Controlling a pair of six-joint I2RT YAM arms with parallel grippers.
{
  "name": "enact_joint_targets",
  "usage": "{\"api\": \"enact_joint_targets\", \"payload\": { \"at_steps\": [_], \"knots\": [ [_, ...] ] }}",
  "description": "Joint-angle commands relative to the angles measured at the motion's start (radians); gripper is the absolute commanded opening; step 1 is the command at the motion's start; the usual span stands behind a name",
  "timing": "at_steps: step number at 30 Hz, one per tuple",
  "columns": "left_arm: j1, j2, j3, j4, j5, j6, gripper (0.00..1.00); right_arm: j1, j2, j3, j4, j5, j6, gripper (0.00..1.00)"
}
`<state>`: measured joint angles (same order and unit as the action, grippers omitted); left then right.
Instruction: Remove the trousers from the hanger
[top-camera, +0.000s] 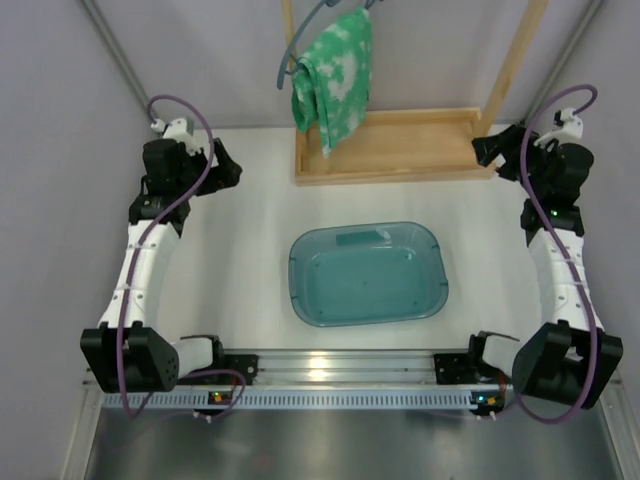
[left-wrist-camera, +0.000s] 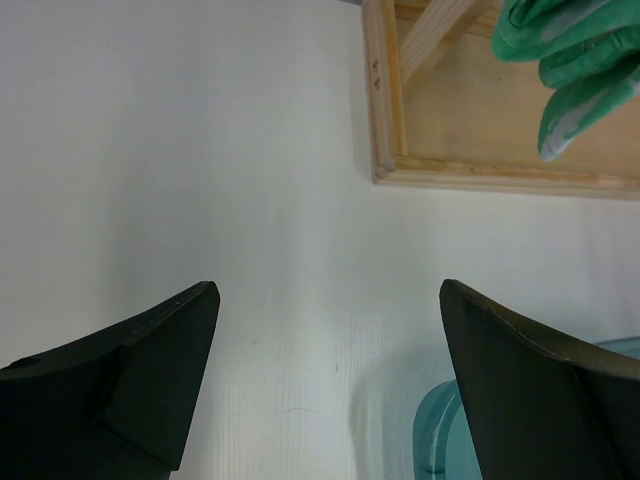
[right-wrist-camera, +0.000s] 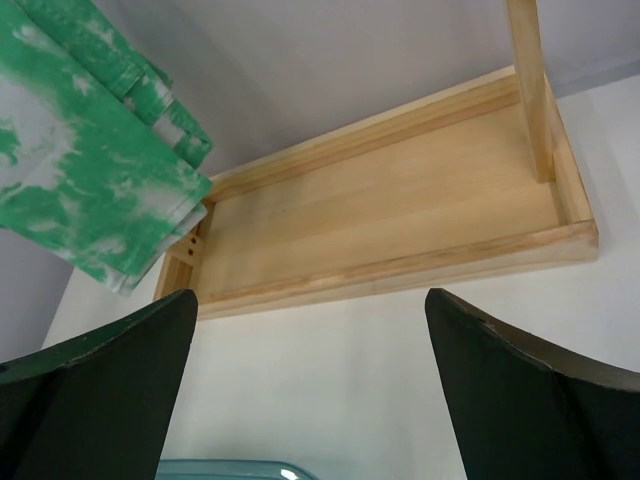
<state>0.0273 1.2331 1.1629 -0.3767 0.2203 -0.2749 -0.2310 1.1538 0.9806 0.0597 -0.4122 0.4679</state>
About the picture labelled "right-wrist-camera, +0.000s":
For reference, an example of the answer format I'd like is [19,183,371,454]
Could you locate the teal plastic basin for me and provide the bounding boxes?
[155,459,317,480]

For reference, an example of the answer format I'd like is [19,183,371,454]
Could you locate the wooden rack base tray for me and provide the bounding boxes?
[155,67,599,319]

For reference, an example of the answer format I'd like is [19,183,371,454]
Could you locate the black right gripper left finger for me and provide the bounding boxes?
[1,289,198,479]

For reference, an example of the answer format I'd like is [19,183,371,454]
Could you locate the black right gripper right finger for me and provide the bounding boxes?
[425,288,639,479]

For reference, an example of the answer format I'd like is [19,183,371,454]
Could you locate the green white tie-dye trousers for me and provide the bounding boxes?
[1,1,212,295]

